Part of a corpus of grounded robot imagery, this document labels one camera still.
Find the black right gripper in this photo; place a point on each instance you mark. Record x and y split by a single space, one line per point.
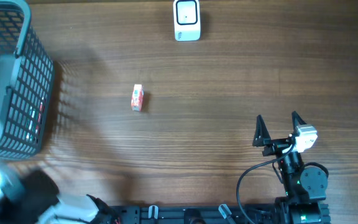
262 132

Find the red Kleenex tissue pack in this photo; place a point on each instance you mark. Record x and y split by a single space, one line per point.
137 97

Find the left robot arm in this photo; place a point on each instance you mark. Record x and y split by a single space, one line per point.
35 198

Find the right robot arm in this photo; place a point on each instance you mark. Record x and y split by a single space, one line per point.
305 183

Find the white barcode scanner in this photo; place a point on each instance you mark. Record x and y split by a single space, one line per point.
187 20

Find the red packaged items in basket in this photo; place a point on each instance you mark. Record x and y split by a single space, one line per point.
33 123

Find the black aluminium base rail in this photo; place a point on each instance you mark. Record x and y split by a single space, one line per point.
257 213

